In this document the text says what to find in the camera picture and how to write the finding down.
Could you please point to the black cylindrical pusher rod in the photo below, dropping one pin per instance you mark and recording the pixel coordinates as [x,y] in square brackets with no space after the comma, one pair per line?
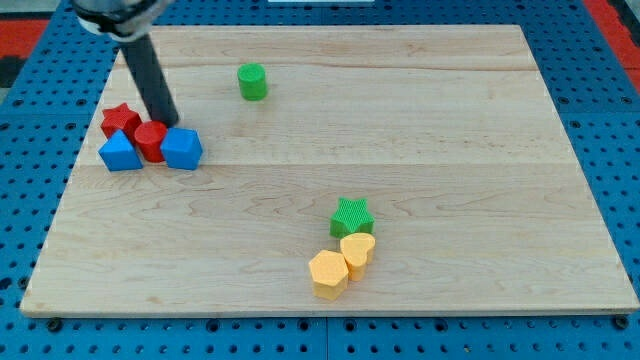
[145,69]

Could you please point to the red star block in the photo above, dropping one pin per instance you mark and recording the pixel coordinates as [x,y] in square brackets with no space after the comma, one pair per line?
[121,118]

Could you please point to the green star block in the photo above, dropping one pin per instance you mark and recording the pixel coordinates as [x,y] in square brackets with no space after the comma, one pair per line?
[351,216]

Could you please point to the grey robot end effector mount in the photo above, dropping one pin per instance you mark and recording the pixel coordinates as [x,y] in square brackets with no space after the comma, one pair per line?
[121,20]

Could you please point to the blue triangle block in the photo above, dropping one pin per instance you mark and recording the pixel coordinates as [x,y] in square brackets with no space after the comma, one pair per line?
[118,153]

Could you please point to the yellow heart block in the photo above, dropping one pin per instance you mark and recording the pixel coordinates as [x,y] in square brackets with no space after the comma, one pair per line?
[358,250]

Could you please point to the yellow hexagon block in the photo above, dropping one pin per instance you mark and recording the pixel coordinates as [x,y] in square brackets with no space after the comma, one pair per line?
[329,274]

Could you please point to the light wooden board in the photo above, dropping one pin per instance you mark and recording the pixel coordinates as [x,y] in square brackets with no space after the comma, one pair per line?
[449,132]

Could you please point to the green cylinder block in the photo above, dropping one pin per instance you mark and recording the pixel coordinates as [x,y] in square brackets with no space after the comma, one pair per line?
[252,81]

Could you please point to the blue cube block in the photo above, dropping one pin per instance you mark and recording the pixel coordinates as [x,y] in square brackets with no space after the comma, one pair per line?
[181,148]

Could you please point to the red cylinder block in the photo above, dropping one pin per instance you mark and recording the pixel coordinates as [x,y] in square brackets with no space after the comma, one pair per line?
[149,137]

